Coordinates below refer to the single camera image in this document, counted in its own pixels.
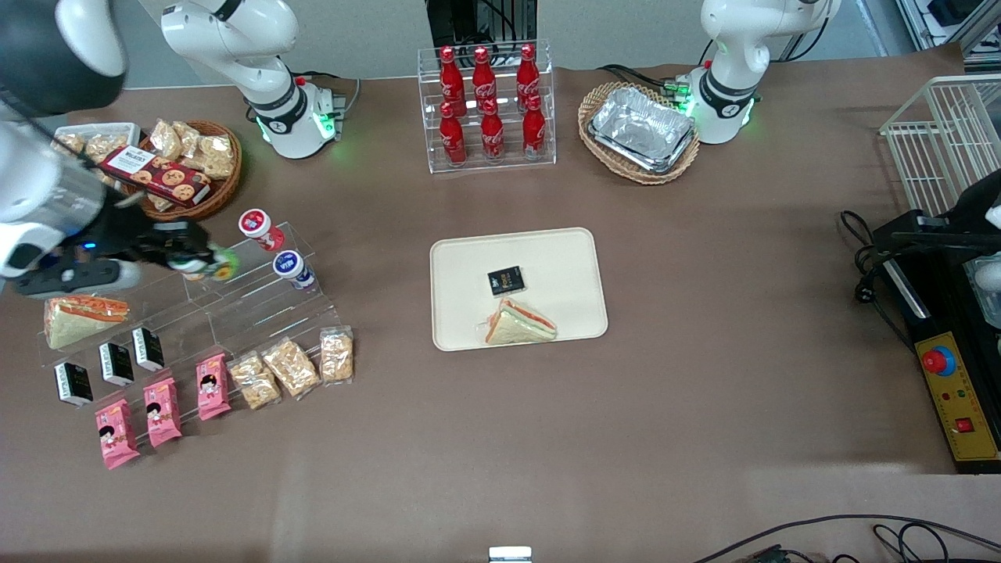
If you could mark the dark brown wicker basket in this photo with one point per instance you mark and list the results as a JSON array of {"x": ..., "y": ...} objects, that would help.
[{"x": 223, "y": 191}]

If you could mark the clear acrylic bottle rack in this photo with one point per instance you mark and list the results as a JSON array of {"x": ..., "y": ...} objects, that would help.
[{"x": 508, "y": 160}]

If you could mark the red cookie box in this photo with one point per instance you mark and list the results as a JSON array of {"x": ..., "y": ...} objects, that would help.
[{"x": 160, "y": 177}]

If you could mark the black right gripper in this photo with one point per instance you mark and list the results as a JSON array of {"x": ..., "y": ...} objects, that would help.
[{"x": 125, "y": 232}]

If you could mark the small black white box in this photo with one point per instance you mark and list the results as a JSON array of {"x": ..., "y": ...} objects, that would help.
[
  {"x": 73, "y": 383},
  {"x": 148, "y": 349},
  {"x": 116, "y": 364}
]

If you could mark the clear acrylic tiered stand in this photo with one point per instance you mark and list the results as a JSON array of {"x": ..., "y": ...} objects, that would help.
[{"x": 250, "y": 305}]

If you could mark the wrapped triangle sandwich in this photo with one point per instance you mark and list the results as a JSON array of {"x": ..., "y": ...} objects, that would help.
[
  {"x": 520, "y": 324},
  {"x": 78, "y": 324}
]

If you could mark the pink snack packet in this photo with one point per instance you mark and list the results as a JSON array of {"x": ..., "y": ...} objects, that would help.
[
  {"x": 116, "y": 435},
  {"x": 213, "y": 387},
  {"x": 162, "y": 412}
]

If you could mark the black yellow control box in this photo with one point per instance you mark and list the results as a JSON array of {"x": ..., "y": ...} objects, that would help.
[{"x": 958, "y": 407}]

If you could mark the red cola bottle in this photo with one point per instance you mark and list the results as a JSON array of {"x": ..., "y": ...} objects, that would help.
[
  {"x": 452, "y": 137},
  {"x": 534, "y": 129},
  {"x": 449, "y": 74},
  {"x": 482, "y": 74},
  {"x": 492, "y": 133},
  {"x": 527, "y": 70}
]

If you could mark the clear bag of crackers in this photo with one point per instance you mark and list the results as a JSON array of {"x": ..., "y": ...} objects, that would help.
[
  {"x": 254, "y": 381},
  {"x": 337, "y": 356},
  {"x": 291, "y": 367}
]

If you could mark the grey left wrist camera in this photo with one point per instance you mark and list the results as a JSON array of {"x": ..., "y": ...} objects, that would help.
[{"x": 987, "y": 289}]

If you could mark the white rectangular snack tray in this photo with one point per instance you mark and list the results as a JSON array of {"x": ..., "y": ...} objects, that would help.
[{"x": 129, "y": 131}]

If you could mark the clear bag of pastries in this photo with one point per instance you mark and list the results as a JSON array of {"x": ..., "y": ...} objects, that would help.
[
  {"x": 189, "y": 137},
  {"x": 215, "y": 155},
  {"x": 166, "y": 139},
  {"x": 105, "y": 146},
  {"x": 160, "y": 202},
  {"x": 69, "y": 144}
]

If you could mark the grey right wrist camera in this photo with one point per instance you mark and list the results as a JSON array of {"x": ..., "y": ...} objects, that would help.
[{"x": 78, "y": 277}]

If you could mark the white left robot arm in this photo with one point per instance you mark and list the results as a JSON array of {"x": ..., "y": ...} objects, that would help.
[{"x": 735, "y": 47}]

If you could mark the blue gum jar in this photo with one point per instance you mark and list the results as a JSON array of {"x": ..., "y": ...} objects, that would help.
[{"x": 294, "y": 269}]

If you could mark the light tan wicker basket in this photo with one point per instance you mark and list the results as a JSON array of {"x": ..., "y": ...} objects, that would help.
[{"x": 602, "y": 160}]

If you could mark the aluminium frame structure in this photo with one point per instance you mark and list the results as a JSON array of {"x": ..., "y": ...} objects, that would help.
[{"x": 950, "y": 16}]

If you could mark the stacked aluminium foil trays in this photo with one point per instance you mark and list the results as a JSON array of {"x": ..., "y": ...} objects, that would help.
[{"x": 643, "y": 129}]

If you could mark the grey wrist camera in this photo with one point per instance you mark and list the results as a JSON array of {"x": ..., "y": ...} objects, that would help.
[
  {"x": 987, "y": 289},
  {"x": 78, "y": 277}
]

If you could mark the beige plastic tray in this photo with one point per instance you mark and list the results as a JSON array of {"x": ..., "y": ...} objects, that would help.
[{"x": 563, "y": 266}]

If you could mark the small black snack packet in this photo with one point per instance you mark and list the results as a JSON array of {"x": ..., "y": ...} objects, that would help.
[{"x": 506, "y": 281}]

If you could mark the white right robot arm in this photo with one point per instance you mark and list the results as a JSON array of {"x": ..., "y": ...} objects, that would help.
[{"x": 266, "y": 47}]

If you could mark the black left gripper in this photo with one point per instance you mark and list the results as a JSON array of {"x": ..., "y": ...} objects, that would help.
[{"x": 972, "y": 205}]

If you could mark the green lid yogurt cup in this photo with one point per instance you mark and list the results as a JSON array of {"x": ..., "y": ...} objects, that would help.
[{"x": 221, "y": 267}]

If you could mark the red lid yogurt cup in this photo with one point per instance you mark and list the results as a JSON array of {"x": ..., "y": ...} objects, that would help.
[{"x": 258, "y": 228}]

